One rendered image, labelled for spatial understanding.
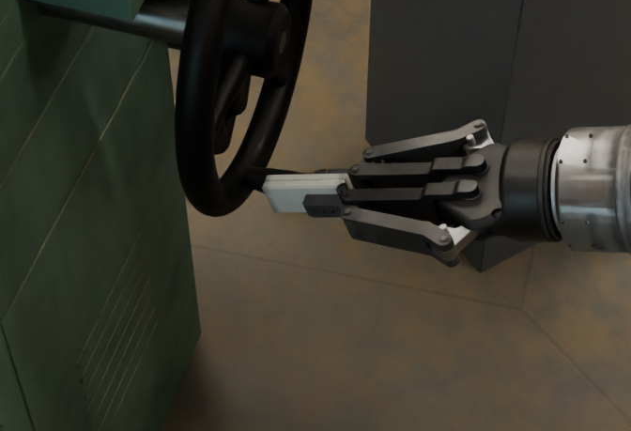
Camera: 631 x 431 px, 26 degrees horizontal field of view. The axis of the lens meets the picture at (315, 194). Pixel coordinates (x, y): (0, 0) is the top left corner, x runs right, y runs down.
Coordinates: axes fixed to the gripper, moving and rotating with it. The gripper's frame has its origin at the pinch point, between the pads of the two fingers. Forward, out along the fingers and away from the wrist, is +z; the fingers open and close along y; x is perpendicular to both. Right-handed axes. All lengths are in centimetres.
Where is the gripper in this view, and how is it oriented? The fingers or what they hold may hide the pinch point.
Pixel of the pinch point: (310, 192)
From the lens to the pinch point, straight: 106.9
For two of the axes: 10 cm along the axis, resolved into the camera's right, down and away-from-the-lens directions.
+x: 3.3, 6.7, 6.6
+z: -9.0, 0.1, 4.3
